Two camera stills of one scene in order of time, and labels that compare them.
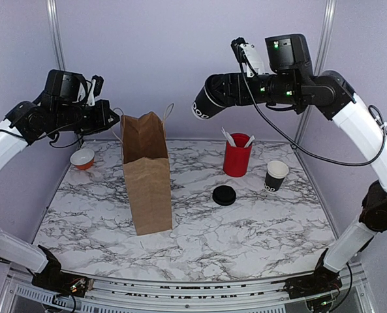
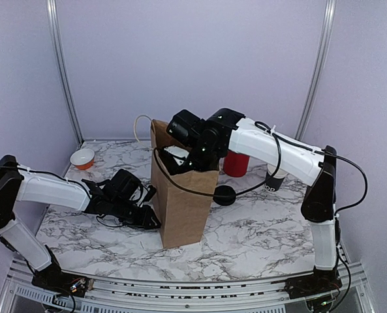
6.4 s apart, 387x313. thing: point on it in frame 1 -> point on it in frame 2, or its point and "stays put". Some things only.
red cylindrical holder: x=237 y=159 stays put
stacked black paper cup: x=277 y=171 stays put
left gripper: x=102 y=122 -> x=142 y=222
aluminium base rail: x=20 y=294 stays put
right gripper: x=239 y=88 -> x=173 y=171
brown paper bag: x=145 y=159 -> x=185 y=199
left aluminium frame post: x=55 y=26 stays put
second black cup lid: x=224 y=195 stays put
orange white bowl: x=82 y=159 stays put
